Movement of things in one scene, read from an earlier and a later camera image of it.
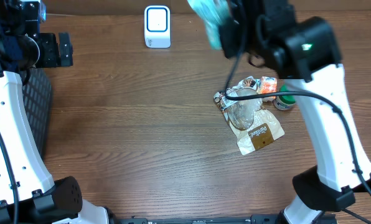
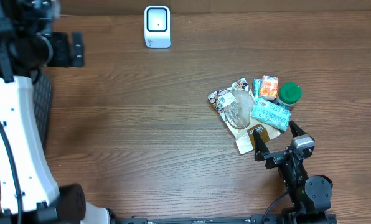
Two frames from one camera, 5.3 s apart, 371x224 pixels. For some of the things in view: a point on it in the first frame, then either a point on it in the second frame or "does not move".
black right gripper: (228, 37) → (261, 149)
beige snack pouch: (253, 127) does not move
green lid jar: (284, 102) does not move
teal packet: (215, 13) → (272, 114)
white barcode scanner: (157, 27) does not move
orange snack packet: (267, 84) does not move
